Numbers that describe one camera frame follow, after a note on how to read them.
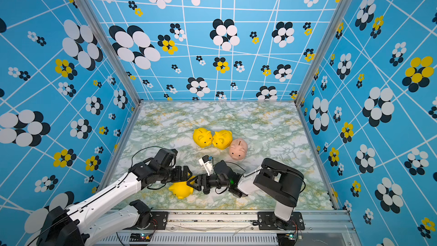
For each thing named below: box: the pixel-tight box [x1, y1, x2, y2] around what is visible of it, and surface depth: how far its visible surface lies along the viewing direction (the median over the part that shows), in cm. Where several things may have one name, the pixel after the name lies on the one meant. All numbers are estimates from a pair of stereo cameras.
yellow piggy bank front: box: [168, 172, 196, 199], surface depth 76 cm
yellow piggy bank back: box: [211, 129, 233, 151], surface depth 93 cm
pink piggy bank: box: [228, 138, 248, 161], surface depth 88 cm
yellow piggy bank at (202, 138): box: [192, 127, 213, 149], surface depth 93 cm
